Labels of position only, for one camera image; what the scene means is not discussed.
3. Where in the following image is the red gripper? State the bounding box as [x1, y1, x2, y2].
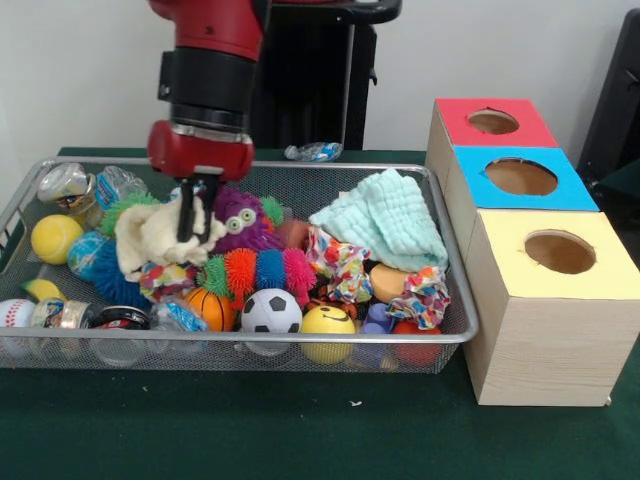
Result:
[146, 119, 256, 241]

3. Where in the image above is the cream cloth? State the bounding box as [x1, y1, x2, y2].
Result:
[114, 197, 229, 281]

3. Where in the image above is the clear plastic bottle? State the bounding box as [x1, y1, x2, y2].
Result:
[284, 141, 344, 162]
[94, 165, 149, 211]

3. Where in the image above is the colourful heart print cloth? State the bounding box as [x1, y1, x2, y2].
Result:
[139, 262, 199, 304]

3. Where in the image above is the mint green knitted cloth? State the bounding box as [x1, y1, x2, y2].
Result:
[308, 168, 450, 271]

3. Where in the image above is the wooden box with three holes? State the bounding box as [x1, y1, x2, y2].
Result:
[424, 97, 640, 407]

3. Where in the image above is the purple fuzzy monster toy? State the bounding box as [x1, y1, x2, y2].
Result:
[212, 187, 286, 254]

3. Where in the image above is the multicolour spiky caterpillar toy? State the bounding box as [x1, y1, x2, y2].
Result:
[197, 248, 317, 306]

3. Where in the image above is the orange toy basketball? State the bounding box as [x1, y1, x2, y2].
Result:
[183, 287, 236, 333]

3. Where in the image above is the black and white soccer ball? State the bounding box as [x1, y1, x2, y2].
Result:
[240, 288, 304, 335]

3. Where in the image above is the plain yellow ball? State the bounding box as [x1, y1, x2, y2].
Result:
[30, 214, 85, 265]

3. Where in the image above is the yellow smiley ball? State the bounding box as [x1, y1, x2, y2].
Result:
[299, 305, 357, 365]

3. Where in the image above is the black chair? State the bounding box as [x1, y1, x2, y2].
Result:
[574, 7, 640, 181]

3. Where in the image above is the shallow wire mesh bin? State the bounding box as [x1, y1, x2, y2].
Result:
[0, 155, 480, 375]

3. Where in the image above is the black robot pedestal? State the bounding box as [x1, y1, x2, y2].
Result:
[249, 0, 404, 151]

